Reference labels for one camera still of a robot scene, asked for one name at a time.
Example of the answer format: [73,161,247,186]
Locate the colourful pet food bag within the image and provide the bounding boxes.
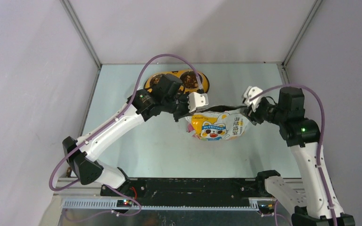
[186,105,252,141]

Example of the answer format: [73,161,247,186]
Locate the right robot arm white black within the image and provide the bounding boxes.
[243,85,355,226]

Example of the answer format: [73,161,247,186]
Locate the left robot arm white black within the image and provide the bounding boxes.
[62,74,195,196]

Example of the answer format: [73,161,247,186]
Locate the yellow double pet bowl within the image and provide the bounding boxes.
[143,69,199,97]

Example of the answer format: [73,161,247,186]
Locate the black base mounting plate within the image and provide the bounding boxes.
[118,178,276,204]

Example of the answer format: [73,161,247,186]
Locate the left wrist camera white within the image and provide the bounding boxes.
[188,92,209,113]

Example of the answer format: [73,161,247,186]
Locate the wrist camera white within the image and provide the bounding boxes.
[242,86,263,112]
[188,92,209,113]

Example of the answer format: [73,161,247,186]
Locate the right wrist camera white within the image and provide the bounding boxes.
[242,86,263,112]

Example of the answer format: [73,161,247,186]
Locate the grey slotted cable duct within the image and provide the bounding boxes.
[62,198,259,211]

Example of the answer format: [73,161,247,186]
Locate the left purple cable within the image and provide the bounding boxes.
[49,54,205,223]

